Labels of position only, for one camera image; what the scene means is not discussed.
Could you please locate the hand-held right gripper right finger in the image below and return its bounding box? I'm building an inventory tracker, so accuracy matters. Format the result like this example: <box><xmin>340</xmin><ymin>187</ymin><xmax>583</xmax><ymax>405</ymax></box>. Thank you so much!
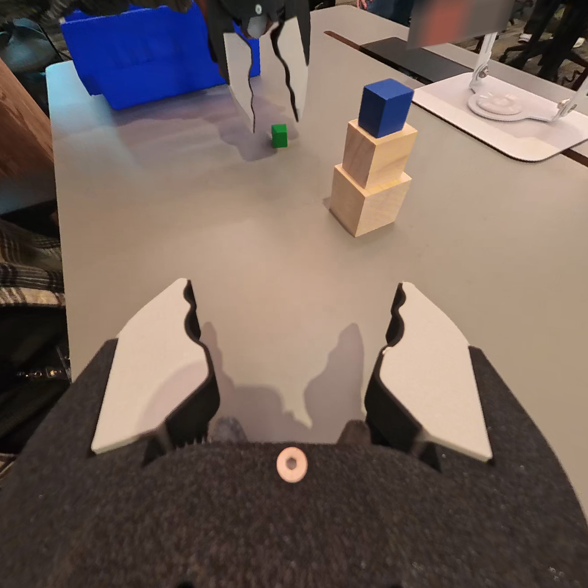
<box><xmin>364</xmin><ymin>282</ymin><xmax>494</xmax><ymax>462</ymax></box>

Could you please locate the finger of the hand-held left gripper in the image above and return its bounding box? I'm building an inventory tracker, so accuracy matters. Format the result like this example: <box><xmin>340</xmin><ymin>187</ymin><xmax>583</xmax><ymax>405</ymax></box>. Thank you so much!
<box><xmin>271</xmin><ymin>17</ymin><xmax>311</xmax><ymax>123</ymax></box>
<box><xmin>223</xmin><ymin>30</ymin><xmax>262</xmax><ymax>135</ymax></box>

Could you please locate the brown wooden cabinet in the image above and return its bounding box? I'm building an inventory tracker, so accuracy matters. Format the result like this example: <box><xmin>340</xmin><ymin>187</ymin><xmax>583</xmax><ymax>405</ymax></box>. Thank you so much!
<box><xmin>0</xmin><ymin>60</ymin><xmax>56</xmax><ymax>185</ymax></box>

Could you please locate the white document stand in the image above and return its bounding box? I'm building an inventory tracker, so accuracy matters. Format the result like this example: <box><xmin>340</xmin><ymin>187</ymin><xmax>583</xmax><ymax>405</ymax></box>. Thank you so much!
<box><xmin>412</xmin><ymin>31</ymin><xmax>588</xmax><ymax>163</ymax></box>

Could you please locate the black flat pad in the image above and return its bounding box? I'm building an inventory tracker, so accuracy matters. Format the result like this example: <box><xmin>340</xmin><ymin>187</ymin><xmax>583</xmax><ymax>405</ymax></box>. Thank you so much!
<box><xmin>360</xmin><ymin>37</ymin><xmax>475</xmax><ymax>85</ymax></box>

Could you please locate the large plain wooden cube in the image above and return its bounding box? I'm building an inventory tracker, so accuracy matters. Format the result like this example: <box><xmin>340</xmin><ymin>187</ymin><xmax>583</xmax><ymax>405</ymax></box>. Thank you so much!
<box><xmin>329</xmin><ymin>164</ymin><xmax>412</xmax><ymax>238</ymax></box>

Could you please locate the blue plastic bin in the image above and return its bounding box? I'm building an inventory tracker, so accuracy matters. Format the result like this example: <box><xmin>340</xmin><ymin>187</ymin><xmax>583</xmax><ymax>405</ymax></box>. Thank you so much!
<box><xmin>61</xmin><ymin>2</ymin><xmax>261</xmax><ymax>111</ymax></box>

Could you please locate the blue wooden cube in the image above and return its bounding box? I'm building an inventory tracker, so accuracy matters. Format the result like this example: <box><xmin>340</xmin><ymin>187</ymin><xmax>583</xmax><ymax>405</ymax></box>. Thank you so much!
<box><xmin>358</xmin><ymin>78</ymin><xmax>414</xmax><ymax>138</ymax></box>

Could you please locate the medium plain wooden cube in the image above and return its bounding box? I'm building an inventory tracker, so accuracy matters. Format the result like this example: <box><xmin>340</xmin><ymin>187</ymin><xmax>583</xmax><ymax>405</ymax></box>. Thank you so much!
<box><xmin>342</xmin><ymin>119</ymin><xmax>419</xmax><ymax>190</ymax></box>

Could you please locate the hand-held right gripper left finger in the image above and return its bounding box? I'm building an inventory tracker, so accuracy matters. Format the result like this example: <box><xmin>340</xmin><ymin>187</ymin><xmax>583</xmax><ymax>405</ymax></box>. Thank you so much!
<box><xmin>91</xmin><ymin>278</ymin><xmax>221</xmax><ymax>455</ymax></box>

